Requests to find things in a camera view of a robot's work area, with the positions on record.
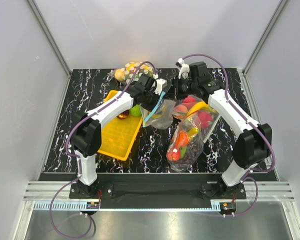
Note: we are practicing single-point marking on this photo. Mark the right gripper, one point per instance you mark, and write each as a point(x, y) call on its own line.
point(174, 91)

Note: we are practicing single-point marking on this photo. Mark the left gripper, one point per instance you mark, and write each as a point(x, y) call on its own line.
point(150, 108)

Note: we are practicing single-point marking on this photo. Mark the yellow fake fruit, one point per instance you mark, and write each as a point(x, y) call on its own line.
point(157, 115)

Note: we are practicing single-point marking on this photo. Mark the green fake fruit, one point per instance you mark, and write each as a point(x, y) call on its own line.
point(135, 111)

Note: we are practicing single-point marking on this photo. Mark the blue zip fruit bag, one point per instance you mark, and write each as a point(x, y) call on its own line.
point(164, 105)

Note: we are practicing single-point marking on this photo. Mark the dark red fake apple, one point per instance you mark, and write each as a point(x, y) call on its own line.
point(123, 115)

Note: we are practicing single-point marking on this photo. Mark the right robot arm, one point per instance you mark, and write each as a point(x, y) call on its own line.
point(253, 143)

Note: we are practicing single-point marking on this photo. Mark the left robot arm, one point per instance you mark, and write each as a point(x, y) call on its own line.
point(85, 138)

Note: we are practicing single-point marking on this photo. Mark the polka dot fruit bag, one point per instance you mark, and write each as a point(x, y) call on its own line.
point(124, 74)

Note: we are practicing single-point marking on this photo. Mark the banana and apples bag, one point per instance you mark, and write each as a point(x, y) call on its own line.
point(196, 116)

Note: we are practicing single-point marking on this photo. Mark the grapes and orange bag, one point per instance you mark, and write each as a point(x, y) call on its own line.
point(186, 144)

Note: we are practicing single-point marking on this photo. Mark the yellow plastic tray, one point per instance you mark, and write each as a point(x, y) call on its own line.
point(118, 136)

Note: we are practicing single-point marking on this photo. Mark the left connector block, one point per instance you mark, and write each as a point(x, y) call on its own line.
point(93, 205)

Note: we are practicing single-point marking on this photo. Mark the connector block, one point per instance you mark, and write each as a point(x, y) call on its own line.
point(93, 205)
point(228, 208)

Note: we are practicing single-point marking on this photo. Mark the right connector block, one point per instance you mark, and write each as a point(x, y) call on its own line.
point(228, 208)

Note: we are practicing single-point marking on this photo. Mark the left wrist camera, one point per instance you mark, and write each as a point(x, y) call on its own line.
point(160, 84)

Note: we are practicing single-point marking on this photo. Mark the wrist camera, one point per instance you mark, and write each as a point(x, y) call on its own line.
point(184, 69)
point(160, 84)

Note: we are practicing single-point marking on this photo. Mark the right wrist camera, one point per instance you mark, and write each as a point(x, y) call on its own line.
point(184, 69)

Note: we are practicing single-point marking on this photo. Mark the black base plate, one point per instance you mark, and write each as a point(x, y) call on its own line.
point(156, 191)

